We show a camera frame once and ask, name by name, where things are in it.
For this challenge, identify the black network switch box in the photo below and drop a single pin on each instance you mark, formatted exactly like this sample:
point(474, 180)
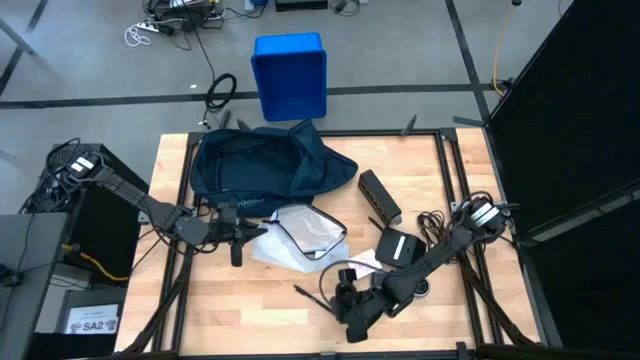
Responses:
point(377, 195)

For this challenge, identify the blue plastic bin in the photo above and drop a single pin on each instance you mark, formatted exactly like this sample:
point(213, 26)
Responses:
point(290, 75)

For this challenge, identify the black box white stripe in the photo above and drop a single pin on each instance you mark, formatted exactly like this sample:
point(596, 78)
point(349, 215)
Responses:
point(387, 250)

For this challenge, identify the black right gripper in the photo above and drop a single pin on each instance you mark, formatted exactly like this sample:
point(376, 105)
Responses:
point(362, 310)

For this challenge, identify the flat black device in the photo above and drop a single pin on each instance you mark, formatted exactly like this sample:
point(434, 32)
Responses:
point(300, 5)

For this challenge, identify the grey desk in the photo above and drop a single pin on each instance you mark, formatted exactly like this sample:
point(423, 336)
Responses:
point(30, 280)

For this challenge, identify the pinkish white card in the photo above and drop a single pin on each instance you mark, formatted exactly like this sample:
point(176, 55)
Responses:
point(367, 260)

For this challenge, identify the black curtain partition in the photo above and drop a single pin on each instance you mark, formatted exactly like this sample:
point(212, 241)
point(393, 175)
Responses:
point(575, 125)

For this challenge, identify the navy blue backpack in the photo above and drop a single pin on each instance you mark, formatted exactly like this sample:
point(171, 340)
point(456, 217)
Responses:
point(260, 165)

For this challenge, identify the clear mesh zipper pouch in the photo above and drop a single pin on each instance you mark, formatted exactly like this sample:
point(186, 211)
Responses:
point(310, 230)

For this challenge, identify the white paper sign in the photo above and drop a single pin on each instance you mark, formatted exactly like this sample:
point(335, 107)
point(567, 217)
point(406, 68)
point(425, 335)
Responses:
point(92, 325)

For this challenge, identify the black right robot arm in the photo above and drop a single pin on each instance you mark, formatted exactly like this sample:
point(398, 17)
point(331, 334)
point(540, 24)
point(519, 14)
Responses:
point(440, 250)

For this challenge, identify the thin black pen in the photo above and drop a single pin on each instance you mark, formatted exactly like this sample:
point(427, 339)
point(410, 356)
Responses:
point(312, 298)

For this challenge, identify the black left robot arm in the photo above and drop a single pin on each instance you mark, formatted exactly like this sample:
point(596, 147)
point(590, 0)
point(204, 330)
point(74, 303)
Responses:
point(130, 192)

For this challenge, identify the round black silver disc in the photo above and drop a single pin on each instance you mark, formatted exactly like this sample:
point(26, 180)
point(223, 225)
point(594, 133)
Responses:
point(425, 292)

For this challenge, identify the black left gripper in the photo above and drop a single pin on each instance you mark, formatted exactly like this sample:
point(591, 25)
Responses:
point(227, 229)

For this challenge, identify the black computer tower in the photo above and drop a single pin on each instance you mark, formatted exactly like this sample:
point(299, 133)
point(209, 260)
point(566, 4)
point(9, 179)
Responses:
point(110, 240)

